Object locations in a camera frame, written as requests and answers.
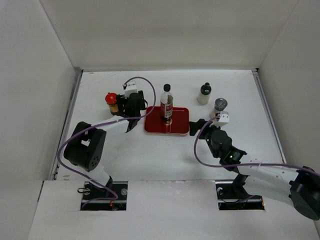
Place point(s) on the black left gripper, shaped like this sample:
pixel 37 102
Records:
pixel 122 102

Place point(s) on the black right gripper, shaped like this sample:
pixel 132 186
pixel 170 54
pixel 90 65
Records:
pixel 194 126

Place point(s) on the clear top salt grinder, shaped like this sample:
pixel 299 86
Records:
pixel 219 105

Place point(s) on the soy sauce bottle black cap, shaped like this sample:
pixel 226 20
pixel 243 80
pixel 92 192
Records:
pixel 166 104

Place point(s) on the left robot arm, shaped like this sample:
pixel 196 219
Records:
pixel 85 151

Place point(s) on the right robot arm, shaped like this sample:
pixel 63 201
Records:
pixel 296 186

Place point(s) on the red rectangular tray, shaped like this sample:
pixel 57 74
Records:
pixel 179 124

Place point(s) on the red lid sauce jar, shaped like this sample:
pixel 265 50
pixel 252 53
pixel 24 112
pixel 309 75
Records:
pixel 111 101

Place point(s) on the black top sugar shaker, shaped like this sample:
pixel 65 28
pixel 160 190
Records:
pixel 204 94

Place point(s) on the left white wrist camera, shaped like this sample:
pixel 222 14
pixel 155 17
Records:
pixel 129 88

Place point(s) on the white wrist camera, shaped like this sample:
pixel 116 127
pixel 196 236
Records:
pixel 129 88
pixel 223 119

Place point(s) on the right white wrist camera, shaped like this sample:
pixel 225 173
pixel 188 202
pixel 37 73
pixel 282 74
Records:
pixel 223 119

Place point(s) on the left aluminium frame rail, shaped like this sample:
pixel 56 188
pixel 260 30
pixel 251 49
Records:
pixel 66 123

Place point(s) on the aluminium frame rail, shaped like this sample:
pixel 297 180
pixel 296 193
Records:
pixel 268 113
pixel 66 123

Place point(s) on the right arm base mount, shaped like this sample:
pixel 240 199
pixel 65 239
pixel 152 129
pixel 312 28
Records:
pixel 231 196

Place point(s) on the right aluminium frame rail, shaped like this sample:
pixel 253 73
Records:
pixel 268 113

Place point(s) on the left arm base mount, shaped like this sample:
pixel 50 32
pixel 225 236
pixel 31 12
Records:
pixel 98 199

